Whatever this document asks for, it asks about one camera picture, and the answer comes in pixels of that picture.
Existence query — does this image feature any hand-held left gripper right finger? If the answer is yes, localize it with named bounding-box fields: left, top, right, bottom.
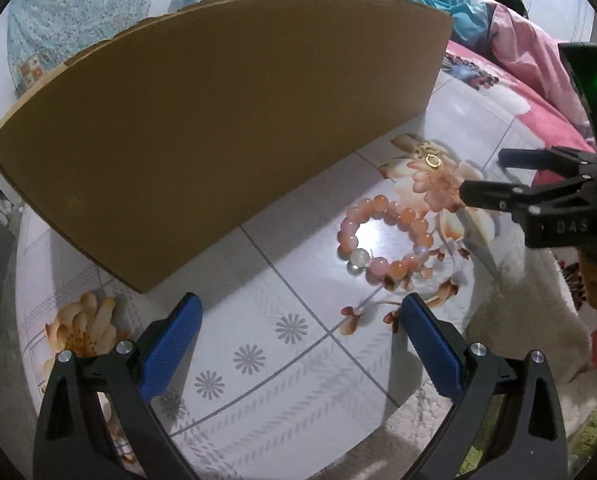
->
left=399, top=292, right=569, bottom=480

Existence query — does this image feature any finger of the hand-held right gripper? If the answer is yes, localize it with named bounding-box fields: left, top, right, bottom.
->
left=498, top=146, right=597, bottom=173
left=459, top=179, right=544, bottom=213

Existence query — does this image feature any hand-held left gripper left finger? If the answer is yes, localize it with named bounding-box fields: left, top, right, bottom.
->
left=32, top=292, right=203, bottom=480

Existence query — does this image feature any pink bead bracelet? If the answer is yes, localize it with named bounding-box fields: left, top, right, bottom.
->
left=337, top=195, right=436, bottom=291

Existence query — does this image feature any brown cardboard box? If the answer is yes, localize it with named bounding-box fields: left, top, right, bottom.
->
left=0, top=0, right=454, bottom=295

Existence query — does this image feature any person's right hand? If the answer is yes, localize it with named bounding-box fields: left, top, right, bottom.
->
left=578, top=249, right=597, bottom=311

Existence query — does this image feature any white fluffy rug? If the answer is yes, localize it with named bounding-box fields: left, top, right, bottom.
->
left=465, top=245, right=597, bottom=441

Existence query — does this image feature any pink blanket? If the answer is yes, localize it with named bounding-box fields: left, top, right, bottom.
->
left=485, top=2, right=596, bottom=126

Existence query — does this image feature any floral tablecloth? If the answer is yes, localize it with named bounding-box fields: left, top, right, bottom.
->
left=13, top=67, right=544, bottom=480

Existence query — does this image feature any blue blanket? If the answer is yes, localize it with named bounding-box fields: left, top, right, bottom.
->
left=338, top=0, right=496, bottom=43

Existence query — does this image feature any green mat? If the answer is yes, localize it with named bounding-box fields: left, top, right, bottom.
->
left=458, top=395, right=597, bottom=480

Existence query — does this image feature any teal patterned cloth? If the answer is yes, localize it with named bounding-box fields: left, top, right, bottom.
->
left=6, top=0, right=166, bottom=98

